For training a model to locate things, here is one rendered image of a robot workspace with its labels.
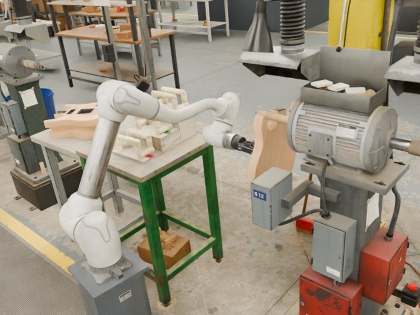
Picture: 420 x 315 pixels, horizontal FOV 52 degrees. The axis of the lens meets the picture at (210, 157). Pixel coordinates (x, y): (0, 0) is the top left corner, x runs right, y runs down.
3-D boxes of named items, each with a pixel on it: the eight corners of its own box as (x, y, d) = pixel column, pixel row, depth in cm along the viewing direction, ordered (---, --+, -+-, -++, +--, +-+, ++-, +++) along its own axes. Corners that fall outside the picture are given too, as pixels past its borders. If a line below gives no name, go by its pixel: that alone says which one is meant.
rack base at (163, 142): (182, 142, 255) (180, 128, 251) (162, 153, 244) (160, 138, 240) (149, 134, 271) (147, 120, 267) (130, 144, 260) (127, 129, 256)
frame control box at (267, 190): (329, 229, 180) (331, 175, 168) (302, 256, 166) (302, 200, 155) (279, 210, 195) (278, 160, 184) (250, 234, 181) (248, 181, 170)
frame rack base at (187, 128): (197, 133, 265) (195, 107, 258) (181, 142, 255) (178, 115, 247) (165, 125, 281) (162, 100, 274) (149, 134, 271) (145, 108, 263)
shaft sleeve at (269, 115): (292, 116, 186) (289, 123, 186) (295, 118, 189) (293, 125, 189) (258, 109, 197) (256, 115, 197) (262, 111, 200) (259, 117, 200)
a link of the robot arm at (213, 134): (218, 147, 218) (226, 122, 218) (195, 140, 227) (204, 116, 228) (230, 151, 226) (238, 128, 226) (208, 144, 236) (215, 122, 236)
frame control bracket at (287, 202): (313, 189, 183) (314, 181, 181) (289, 209, 171) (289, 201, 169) (305, 186, 185) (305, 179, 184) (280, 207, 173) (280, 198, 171)
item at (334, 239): (353, 271, 185) (362, 159, 160) (342, 285, 178) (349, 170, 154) (321, 258, 194) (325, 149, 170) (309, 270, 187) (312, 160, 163)
